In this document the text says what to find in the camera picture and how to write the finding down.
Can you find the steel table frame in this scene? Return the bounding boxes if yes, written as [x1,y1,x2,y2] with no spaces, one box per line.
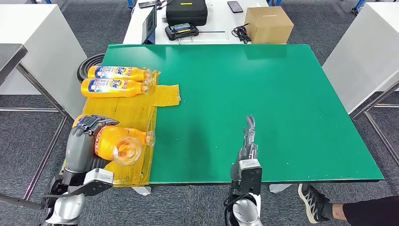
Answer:
[0,43,68,210]
[350,79,399,168]

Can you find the black handheld controller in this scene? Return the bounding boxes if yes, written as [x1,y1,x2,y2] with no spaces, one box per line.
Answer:
[164,23,200,41]

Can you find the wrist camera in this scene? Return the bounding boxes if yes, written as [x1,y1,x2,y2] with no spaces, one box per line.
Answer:
[238,159,263,195]
[42,168,114,199]

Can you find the black cable bundle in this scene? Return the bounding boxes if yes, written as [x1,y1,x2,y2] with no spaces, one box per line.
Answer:
[231,24,252,44]

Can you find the cardboard box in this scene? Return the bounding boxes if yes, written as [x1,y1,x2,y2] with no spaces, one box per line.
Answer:
[243,6,295,44]

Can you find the blue metal rack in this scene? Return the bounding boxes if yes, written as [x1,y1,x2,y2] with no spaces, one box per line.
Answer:
[351,0,366,15]

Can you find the dark tablet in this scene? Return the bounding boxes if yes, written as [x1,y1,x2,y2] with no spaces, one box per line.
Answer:
[142,5,158,45]

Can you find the black carrying case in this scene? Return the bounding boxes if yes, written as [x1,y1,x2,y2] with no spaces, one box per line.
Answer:
[165,0,208,27]

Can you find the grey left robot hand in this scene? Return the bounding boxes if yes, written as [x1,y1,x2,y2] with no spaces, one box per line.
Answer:
[64,114,120,174]

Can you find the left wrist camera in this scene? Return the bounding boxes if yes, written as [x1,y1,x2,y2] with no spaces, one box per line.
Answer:
[42,168,114,199]

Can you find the white table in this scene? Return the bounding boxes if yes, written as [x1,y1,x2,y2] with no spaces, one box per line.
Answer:
[122,0,286,45]

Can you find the yellow plastic sheet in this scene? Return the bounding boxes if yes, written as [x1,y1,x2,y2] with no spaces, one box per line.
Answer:
[62,70,182,187]

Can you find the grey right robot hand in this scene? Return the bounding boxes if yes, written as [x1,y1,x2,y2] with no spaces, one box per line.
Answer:
[231,114,259,182]

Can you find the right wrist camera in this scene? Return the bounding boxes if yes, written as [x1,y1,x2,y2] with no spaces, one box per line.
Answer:
[238,159,263,195]

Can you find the white table foot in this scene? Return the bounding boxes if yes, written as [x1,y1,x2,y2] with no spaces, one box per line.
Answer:
[269,184,295,194]
[131,186,152,196]

